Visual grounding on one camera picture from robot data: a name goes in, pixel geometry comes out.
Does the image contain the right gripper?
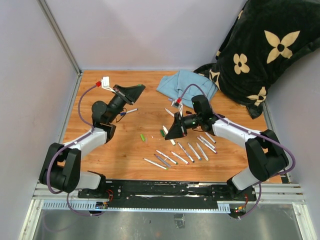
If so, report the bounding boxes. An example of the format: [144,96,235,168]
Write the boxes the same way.
[165,112,202,140]

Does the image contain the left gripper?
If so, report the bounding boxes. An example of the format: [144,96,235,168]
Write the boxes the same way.
[107,84,145,123]

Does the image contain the white olive green marker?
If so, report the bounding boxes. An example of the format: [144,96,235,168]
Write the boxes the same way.
[162,125,177,146]

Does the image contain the light blue cap marker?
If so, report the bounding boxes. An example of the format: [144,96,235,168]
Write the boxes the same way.
[187,142,202,161]

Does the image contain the magenta cap marker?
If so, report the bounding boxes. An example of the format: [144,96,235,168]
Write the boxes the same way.
[197,137,217,154]

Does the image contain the red pink cap marker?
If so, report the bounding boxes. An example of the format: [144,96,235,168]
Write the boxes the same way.
[170,151,190,165]

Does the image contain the navy green marker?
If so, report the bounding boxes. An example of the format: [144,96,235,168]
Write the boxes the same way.
[120,108,138,117]

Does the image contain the dark blue cap marker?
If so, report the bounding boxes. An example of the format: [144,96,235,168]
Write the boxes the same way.
[177,142,195,163]

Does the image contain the green cap marker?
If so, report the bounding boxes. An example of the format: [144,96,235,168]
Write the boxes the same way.
[155,149,178,165]

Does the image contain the pink marker pen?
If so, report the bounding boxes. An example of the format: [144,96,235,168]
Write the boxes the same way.
[199,135,216,149]

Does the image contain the white slim marker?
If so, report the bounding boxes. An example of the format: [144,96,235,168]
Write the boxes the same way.
[196,142,209,162]

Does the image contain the black marker pen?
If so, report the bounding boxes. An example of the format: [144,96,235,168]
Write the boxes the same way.
[205,132,216,144]

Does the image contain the lavender marker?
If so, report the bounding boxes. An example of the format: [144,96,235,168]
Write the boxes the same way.
[154,154,171,168]

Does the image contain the light green pen cap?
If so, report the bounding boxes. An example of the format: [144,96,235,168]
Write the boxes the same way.
[140,134,146,142]

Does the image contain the light green marker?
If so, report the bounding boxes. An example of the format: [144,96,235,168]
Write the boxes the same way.
[142,158,168,170]

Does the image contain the grey blue cap marker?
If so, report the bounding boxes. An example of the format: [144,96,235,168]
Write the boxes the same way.
[165,108,175,117]

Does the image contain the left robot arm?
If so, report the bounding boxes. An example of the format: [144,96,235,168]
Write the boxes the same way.
[39,84,146,198]

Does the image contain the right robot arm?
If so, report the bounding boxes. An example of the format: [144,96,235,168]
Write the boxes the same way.
[165,95,289,200]

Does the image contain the light blue cloth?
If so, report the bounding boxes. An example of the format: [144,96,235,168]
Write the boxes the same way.
[156,70,218,100]

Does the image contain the black floral blanket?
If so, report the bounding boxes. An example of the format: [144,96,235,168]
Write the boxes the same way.
[195,0,320,119]

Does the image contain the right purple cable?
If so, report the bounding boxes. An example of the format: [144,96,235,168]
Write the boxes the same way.
[179,83,296,221]

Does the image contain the purple cable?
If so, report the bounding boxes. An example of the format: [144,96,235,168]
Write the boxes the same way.
[179,83,296,221]
[46,84,101,217]

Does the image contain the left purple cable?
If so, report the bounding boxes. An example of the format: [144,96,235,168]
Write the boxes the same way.
[46,84,101,217]

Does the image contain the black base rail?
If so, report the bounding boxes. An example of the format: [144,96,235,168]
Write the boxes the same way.
[77,180,257,210]

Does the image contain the aluminium corner post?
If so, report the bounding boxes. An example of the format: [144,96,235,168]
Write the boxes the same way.
[36,0,82,76]

